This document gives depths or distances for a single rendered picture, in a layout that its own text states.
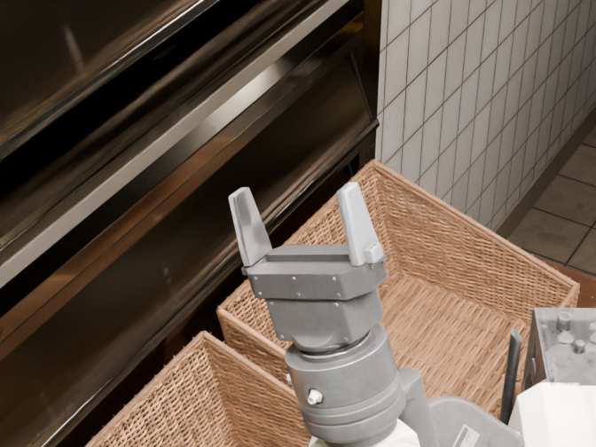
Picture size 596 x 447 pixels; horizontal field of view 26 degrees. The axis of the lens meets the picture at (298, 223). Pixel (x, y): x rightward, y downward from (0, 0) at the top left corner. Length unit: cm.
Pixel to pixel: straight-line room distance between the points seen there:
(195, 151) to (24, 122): 50
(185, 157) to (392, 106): 77
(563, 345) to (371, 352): 42
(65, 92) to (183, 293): 56
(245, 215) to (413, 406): 22
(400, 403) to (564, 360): 36
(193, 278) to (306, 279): 116
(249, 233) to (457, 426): 35
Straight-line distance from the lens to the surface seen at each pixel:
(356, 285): 101
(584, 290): 279
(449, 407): 130
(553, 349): 142
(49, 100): 169
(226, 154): 216
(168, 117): 170
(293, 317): 105
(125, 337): 206
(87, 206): 161
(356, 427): 106
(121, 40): 179
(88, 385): 201
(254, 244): 107
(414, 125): 288
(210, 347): 224
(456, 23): 294
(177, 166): 205
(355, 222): 99
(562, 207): 398
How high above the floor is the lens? 236
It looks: 38 degrees down
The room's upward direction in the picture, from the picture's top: straight up
